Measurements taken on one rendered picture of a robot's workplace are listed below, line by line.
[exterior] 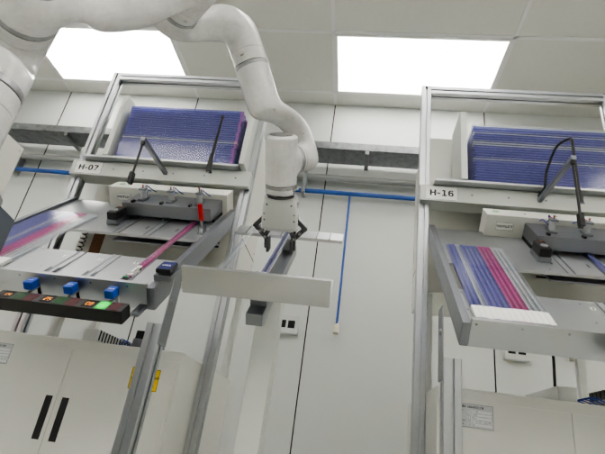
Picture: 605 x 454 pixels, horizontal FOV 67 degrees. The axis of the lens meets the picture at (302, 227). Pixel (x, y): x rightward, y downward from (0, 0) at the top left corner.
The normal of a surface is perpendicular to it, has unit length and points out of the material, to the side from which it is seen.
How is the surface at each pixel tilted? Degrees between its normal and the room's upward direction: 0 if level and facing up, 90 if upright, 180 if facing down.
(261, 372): 90
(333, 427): 90
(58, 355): 90
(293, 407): 90
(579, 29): 180
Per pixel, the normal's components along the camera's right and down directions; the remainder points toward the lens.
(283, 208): -0.08, 0.37
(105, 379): -0.08, -0.43
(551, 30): -0.13, 0.90
